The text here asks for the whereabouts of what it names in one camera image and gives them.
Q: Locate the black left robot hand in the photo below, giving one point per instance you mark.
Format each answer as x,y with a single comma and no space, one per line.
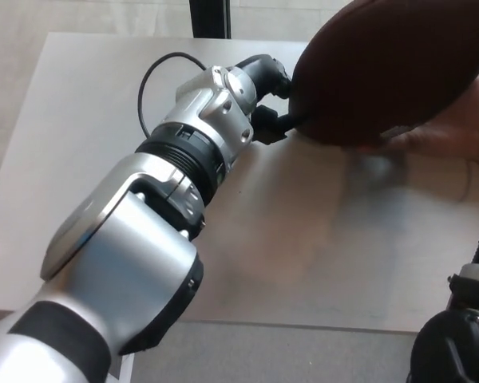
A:
265,76

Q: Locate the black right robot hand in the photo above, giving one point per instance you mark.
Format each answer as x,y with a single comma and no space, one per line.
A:
459,347

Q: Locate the person's bare hand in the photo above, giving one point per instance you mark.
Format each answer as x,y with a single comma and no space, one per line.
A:
455,127

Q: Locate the brown leather american football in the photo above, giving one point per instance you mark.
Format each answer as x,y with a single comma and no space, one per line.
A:
383,72

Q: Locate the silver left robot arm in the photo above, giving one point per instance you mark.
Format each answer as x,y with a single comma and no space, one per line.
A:
135,239

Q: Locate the white straight table leg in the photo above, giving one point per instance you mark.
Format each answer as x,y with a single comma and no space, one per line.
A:
124,367

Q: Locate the black window frame post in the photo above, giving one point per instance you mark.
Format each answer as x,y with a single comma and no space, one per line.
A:
209,18

